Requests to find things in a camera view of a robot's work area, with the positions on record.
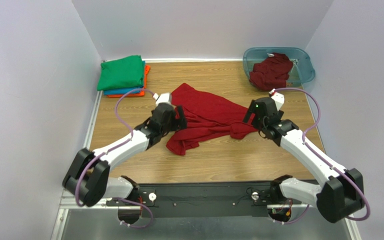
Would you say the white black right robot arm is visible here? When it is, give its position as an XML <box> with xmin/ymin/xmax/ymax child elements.
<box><xmin>243</xmin><ymin>93</ymin><xmax>366</xmax><ymax>223</ymax></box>

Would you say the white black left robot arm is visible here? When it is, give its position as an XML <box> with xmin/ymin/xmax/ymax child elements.
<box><xmin>62</xmin><ymin>103</ymin><xmax>187</xmax><ymax>207</ymax></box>

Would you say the dark red t shirt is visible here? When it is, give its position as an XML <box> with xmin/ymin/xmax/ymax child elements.
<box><xmin>249</xmin><ymin>52</ymin><xmax>294</xmax><ymax>91</ymax></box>

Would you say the blue folded t shirt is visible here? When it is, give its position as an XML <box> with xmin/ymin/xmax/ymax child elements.
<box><xmin>103</xmin><ymin>61</ymin><xmax>150</xmax><ymax>98</ymax></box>

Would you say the orange folded t shirt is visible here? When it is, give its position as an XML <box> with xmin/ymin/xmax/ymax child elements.
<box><xmin>105</xmin><ymin>64</ymin><xmax>151</xmax><ymax>99</ymax></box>

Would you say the teal plastic bin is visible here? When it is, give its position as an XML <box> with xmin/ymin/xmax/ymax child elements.
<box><xmin>242</xmin><ymin>47</ymin><xmax>316</xmax><ymax>91</ymax></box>

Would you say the green folded t shirt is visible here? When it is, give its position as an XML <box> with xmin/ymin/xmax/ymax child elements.
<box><xmin>97</xmin><ymin>55</ymin><xmax>144</xmax><ymax>91</ymax></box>

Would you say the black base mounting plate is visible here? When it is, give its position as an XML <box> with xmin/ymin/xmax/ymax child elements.
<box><xmin>106</xmin><ymin>181</ymin><xmax>303</xmax><ymax>219</ymax></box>

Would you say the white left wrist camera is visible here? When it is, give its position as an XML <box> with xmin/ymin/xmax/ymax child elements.
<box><xmin>152</xmin><ymin>92</ymin><xmax>172</xmax><ymax>106</ymax></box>

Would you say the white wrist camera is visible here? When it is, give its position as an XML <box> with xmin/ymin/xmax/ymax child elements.
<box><xmin>269</xmin><ymin>89</ymin><xmax>285</xmax><ymax>111</ymax></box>
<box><xmin>152</xmin><ymin>92</ymin><xmax>172</xmax><ymax>106</ymax></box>

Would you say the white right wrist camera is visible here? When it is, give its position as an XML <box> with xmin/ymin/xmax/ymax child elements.
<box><xmin>269</xmin><ymin>89</ymin><xmax>285</xmax><ymax>111</ymax></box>

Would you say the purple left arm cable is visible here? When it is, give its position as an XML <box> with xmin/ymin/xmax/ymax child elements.
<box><xmin>74</xmin><ymin>87</ymin><xmax>156</xmax><ymax>230</ymax></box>

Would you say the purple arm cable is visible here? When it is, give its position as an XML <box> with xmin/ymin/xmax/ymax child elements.
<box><xmin>271</xmin><ymin>87</ymin><xmax>372</xmax><ymax>226</ymax></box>
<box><xmin>74</xmin><ymin>87</ymin><xmax>156</xmax><ymax>230</ymax></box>

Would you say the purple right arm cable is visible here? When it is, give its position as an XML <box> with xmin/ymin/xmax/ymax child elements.
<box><xmin>271</xmin><ymin>87</ymin><xmax>372</xmax><ymax>226</ymax></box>

